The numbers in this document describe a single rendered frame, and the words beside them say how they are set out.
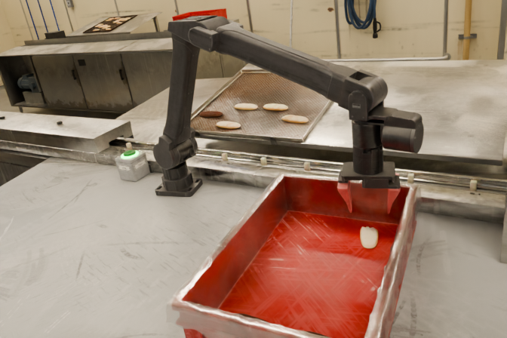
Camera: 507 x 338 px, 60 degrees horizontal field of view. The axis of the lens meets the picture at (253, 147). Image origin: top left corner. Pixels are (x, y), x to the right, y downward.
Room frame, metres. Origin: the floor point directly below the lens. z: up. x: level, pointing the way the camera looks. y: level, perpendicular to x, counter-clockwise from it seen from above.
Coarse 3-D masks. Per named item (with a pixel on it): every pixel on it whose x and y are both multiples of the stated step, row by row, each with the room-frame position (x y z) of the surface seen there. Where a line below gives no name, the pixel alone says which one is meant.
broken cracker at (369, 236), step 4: (364, 228) 0.81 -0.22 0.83; (368, 228) 0.81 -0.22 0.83; (372, 228) 0.80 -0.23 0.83; (360, 232) 0.80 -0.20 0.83; (364, 232) 0.79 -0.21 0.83; (368, 232) 0.79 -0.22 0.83; (372, 232) 0.79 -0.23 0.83; (376, 232) 0.79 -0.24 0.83; (360, 236) 0.79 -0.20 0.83; (364, 236) 0.78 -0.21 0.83; (368, 236) 0.78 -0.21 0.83; (372, 236) 0.78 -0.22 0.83; (376, 236) 0.78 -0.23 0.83; (364, 240) 0.77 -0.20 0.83; (368, 240) 0.77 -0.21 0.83; (372, 240) 0.76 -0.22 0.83; (376, 240) 0.77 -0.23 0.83; (364, 244) 0.76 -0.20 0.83; (368, 244) 0.75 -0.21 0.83; (372, 244) 0.75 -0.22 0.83; (368, 248) 0.75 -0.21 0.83; (372, 248) 0.75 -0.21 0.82
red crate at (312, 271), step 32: (288, 224) 0.88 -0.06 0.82; (320, 224) 0.86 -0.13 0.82; (352, 224) 0.85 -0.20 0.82; (384, 224) 0.83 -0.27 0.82; (256, 256) 0.78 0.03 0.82; (288, 256) 0.76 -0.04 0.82; (320, 256) 0.75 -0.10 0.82; (352, 256) 0.73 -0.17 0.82; (384, 256) 0.72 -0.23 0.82; (256, 288) 0.68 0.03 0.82; (288, 288) 0.66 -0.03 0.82; (320, 288) 0.65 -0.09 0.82; (352, 288) 0.64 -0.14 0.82; (288, 320) 0.59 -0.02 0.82; (320, 320) 0.58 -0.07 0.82; (352, 320) 0.56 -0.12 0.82
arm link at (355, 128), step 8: (352, 120) 0.79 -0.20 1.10; (368, 120) 0.76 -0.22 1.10; (376, 120) 0.76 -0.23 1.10; (352, 128) 0.77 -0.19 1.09; (360, 128) 0.76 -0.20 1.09; (368, 128) 0.75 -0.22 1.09; (376, 128) 0.75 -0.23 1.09; (352, 136) 0.78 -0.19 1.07; (360, 136) 0.76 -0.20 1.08; (368, 136) 0.75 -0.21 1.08; (376, 136) 0.75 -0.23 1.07; (360, 144) 0.76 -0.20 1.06; (368, 144) 0.75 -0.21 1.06; (376, 144) 0.75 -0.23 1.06
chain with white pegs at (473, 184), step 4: (128, 144) 1.48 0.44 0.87; (128, 148) 1.48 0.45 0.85; (224, 156) 1.25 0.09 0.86; (224, 160) 1.26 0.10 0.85; (264, 160) 1.18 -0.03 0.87; (264, 164) 1.18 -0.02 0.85; (304, 164) 1.11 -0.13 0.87; (308, 164) 1.10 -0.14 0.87; (304, 168) 1.11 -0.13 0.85; (308, 168) 1.10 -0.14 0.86; (408, 176) 0.95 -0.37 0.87; (412, 176) 0.95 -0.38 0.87; (408, 180) 0.95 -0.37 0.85; (412, 180) 0.95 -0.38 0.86; (472, 180) 0.88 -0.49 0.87; (476, 180) 0.88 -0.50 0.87; (472, 184) 0.87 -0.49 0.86; (476, 184) 0.87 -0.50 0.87; (472, 188) 0.87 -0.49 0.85; (476, 188) 0.88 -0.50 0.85
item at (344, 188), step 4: (340, 172) 0.82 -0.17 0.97; (340, 176) 0.80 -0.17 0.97; (340, 180) 0.78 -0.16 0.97; (348, 180) 0.78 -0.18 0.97; (340, 184) 0.78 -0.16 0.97; (344, 184) 0.78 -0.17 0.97; (348, 184) 0.78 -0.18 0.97; (340, 188) 0.76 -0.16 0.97; (344, 188) 0.76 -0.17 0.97; (348, 188) 0.77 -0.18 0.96; (340, 192) 0.76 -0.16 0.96; (344, 192) 0.76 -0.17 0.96; (348, 192) 0.76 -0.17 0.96; (344, 196) 0.77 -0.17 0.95; (348, 196) 0.76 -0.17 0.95; (348, 200) 0.77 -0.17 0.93; (348, 204) 0.77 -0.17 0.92
